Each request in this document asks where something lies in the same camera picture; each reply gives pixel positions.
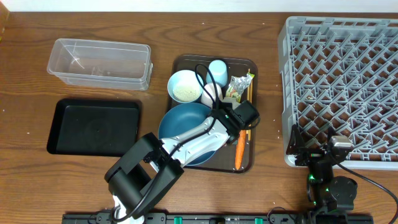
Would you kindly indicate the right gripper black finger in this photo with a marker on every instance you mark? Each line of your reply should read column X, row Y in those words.
column 331, row 138
column 296, row 143

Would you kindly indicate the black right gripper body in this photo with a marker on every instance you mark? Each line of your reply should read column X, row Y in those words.
column 310, row 156

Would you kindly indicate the orange carrot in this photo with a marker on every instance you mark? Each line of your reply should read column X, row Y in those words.
column 240, row 149

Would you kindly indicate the large dark blue bowl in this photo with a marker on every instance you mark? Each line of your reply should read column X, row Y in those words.
column 182, row 118

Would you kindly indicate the light blue small bowl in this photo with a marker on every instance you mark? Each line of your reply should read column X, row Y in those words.
column 185, row 87

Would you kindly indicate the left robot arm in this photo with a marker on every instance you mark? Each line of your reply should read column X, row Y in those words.
column 141, row 177

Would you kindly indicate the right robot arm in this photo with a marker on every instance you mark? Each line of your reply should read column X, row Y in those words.
column 332, row 195

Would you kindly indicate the grey plastic dishwasher rack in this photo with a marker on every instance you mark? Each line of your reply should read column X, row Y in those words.
column 341, row 73

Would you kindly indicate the black waste tray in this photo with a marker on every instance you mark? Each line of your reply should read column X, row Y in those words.
column 94, row 127

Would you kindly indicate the crumpled white paper napkin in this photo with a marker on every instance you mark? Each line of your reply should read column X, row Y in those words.
column 231, row 102

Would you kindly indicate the silver green snack wrapper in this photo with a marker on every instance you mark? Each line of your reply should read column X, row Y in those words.
column 238, row 85

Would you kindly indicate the dark brown serving tray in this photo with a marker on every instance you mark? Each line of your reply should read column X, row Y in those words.
column 222, row 160

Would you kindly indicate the light blue plastic cup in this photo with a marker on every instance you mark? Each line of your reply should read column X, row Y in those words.
column 219, row 71

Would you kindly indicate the clear plastic bin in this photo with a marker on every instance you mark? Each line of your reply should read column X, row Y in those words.
column 104, row 64

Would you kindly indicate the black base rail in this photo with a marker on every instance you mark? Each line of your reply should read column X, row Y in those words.
column 276, row 218

